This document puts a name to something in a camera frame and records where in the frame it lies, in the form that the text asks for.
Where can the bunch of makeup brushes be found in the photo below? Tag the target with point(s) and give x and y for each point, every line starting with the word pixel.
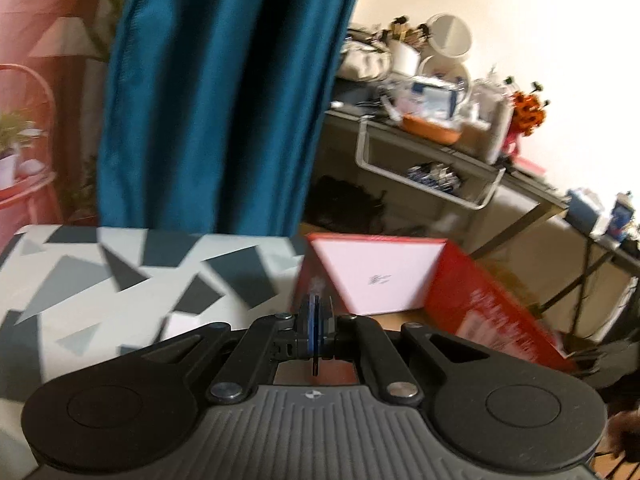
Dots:
pixel 405 32

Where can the white bottle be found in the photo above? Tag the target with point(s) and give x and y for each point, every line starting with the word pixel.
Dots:
pixel 500 130

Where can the teal curtain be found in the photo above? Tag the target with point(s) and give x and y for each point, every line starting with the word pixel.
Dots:
pixel 225 85

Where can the round white mirror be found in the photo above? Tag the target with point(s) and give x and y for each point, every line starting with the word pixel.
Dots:
pixel 450 35

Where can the orange bowl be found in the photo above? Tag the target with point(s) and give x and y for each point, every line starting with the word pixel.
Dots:
pixel 432 130

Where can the red cardboard box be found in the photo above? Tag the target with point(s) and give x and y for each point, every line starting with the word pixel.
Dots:
pixel 500 310

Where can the light blue box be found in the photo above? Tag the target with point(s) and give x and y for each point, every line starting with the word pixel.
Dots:
pixel 584 207

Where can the crumpled silver foil packet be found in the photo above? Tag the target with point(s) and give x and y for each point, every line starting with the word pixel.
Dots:
pixel 447 180

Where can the white brush holder cup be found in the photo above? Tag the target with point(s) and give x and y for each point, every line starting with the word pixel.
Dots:
pixel 405 60

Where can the pink flat box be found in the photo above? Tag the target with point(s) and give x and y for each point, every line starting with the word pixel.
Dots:
pixel 530 164

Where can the white cloth bag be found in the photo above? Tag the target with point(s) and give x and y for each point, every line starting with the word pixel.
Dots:
pixel 367 62

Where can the pink flower pot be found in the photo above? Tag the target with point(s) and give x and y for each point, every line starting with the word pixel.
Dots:
pixel 515 145

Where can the black leg side table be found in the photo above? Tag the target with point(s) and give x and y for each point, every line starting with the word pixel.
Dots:
pixel 595 260

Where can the white round container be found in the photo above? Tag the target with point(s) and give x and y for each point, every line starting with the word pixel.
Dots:
pixel 442 67

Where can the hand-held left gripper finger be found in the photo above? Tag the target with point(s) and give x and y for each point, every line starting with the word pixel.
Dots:
pixel 320 327
pixel 310 327

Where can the clear box of wooden sticks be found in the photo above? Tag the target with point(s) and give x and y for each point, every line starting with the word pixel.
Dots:
pixel 477 137

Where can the blue white patterned packet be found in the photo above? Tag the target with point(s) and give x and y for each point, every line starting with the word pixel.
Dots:
pixel 420 174

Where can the black bag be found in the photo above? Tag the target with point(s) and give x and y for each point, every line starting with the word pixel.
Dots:
pixel 345 205

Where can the blue white can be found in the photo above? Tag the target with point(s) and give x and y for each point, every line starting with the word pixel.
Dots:
pixel 620 215

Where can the clear plastic storage box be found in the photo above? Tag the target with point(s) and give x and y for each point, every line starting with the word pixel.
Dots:
pixel 435 97

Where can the pink wall poster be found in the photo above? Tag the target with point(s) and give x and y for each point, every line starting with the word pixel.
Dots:
pixel 50 110

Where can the geometric patterned table cover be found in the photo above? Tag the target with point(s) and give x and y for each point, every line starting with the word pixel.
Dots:
pixel 75 310

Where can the dark cloth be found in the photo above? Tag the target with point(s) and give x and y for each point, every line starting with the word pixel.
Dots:
pixel 620 365

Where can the orange artificial flowers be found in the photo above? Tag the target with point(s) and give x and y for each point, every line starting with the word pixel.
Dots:
pixel 530 110

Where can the beige desk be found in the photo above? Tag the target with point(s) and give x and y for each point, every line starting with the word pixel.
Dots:
pixel 345 140

